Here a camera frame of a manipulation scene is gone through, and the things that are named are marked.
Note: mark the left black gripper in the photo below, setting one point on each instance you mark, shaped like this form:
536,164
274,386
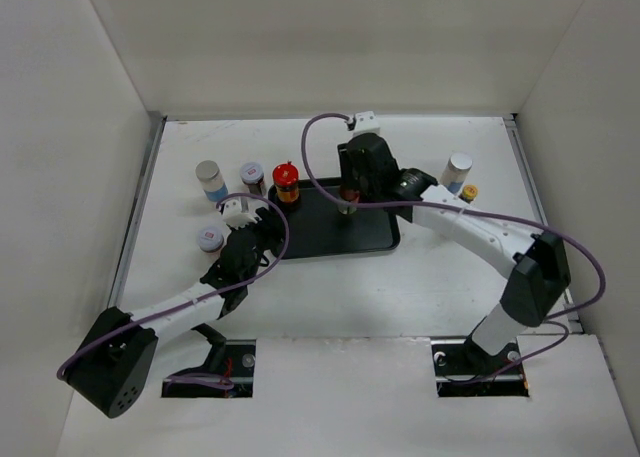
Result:
270,227

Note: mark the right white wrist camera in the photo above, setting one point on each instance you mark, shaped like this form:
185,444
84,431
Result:
363,123

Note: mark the red lid chili jar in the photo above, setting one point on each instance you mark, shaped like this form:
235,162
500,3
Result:
286,181

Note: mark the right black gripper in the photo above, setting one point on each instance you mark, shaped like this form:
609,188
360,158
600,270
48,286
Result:
346,166

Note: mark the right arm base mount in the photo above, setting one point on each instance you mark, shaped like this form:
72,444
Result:
461,372

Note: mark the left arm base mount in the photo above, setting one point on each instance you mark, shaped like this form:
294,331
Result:
227,371

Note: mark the silver lid seasoning canister left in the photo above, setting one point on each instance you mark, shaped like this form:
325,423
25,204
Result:
212,182

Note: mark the yellow cap sauce bottle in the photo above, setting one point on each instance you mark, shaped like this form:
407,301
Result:
468,193
350,195

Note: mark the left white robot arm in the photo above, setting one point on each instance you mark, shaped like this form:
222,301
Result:
112,364

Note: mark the white lid dark jar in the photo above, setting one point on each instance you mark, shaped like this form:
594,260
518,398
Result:
252,176

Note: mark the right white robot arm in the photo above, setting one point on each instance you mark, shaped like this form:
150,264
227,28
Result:
534,265

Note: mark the black plastic tray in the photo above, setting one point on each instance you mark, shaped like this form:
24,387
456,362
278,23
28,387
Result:
319,229

